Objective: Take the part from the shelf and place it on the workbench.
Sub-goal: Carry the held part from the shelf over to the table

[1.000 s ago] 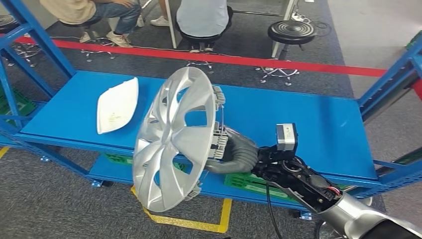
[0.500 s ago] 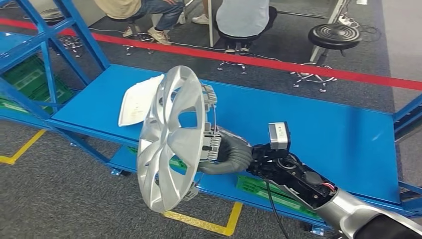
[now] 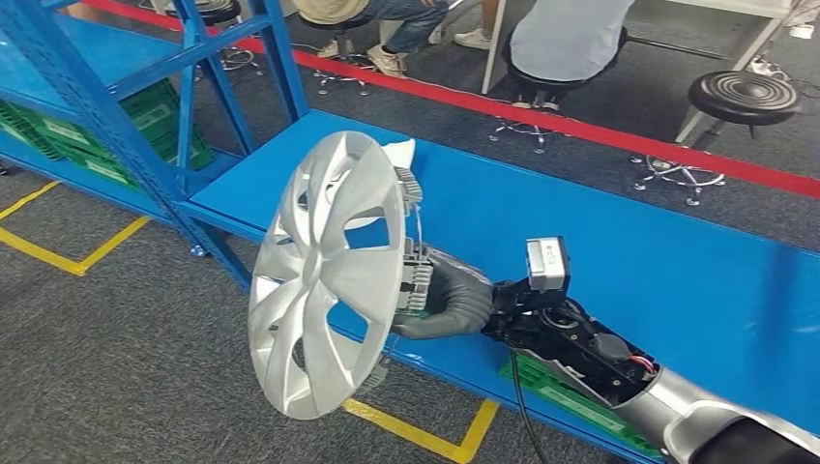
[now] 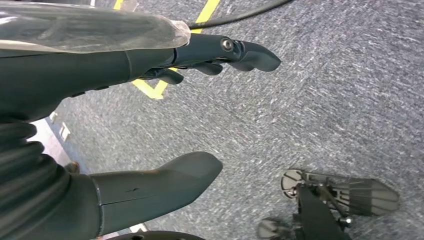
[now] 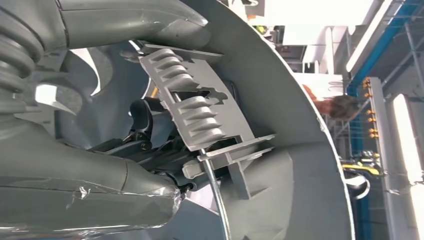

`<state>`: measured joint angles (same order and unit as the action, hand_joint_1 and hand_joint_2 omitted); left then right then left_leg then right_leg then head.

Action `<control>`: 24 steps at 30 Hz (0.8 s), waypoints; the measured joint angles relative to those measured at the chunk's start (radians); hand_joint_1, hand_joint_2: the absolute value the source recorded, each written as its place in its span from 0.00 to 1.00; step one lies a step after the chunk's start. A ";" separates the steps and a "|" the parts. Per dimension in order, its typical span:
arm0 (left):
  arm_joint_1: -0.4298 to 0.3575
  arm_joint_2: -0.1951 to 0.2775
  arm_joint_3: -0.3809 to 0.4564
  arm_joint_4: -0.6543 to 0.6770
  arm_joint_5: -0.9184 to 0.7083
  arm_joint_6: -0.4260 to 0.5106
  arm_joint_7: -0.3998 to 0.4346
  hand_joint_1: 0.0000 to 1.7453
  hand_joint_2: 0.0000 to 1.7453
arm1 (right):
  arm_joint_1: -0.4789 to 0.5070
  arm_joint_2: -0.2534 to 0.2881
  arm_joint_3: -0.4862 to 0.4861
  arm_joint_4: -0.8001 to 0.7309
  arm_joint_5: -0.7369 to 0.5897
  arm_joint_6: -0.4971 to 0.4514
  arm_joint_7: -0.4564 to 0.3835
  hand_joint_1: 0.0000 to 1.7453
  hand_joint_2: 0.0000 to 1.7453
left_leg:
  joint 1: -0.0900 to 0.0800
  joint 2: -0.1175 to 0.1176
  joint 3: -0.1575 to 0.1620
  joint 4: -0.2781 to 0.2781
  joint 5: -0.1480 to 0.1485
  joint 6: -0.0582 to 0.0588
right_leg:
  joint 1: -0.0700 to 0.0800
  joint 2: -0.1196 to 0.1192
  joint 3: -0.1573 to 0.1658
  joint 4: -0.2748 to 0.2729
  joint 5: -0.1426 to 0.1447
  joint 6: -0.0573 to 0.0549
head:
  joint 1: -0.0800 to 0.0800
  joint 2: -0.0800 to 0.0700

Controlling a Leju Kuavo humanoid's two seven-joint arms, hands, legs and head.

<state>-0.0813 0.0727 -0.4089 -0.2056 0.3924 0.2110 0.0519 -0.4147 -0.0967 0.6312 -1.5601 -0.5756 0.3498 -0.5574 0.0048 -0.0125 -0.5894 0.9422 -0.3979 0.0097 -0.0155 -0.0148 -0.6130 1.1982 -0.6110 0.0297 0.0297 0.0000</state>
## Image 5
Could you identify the person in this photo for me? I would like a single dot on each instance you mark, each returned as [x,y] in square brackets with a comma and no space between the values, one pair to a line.
[341,107]

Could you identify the yellow black tool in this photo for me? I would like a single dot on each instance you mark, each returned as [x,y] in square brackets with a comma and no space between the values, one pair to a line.
[362,169]

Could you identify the grey panel with orange knobs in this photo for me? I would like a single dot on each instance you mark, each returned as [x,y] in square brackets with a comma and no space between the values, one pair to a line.
[384,132]

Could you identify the blue metal frame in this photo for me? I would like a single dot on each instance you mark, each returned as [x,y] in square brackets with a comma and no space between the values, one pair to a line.
[357,132]

